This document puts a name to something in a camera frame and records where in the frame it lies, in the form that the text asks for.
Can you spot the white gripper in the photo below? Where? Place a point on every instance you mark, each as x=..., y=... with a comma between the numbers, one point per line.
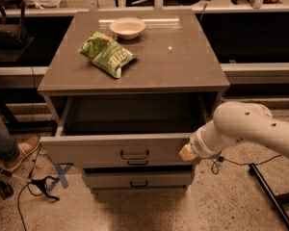
x=197, y=143

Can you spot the grey top drawer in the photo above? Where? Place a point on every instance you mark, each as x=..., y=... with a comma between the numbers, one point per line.
x=94, y=129

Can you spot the grey drawer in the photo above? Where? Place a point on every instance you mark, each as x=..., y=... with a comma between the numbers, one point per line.
x=138, y=177
x=94, y=129

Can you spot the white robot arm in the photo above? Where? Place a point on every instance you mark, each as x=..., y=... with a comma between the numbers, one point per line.
x=234, y=123

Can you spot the grey drawer cabinet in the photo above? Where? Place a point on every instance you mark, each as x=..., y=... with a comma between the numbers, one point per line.
x=173, y=56

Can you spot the grey lower drawer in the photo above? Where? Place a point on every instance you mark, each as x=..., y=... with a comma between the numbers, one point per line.
x=138, y=177

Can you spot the black metal stand leg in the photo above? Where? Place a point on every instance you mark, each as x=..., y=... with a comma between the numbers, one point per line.
x=279, y=201

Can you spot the blue tape cross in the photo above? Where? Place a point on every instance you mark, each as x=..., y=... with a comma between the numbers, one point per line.
x=62, y=170

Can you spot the green chip bag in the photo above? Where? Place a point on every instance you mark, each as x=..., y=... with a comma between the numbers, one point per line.
x=107, y=54

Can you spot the white paper bowl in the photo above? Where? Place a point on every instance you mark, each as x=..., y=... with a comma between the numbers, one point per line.
x=127, y=27

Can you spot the tan shoe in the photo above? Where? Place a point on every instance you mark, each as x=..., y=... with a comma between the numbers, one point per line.
x=25, y=149

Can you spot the person leg in jeans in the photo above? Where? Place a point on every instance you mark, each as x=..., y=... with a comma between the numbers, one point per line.
x=8, y=146

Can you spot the black chair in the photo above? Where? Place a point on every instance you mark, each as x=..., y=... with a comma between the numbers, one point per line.
x=14, y=38

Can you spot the black top drawer handle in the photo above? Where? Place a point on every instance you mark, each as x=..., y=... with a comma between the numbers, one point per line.
x=134, y=156

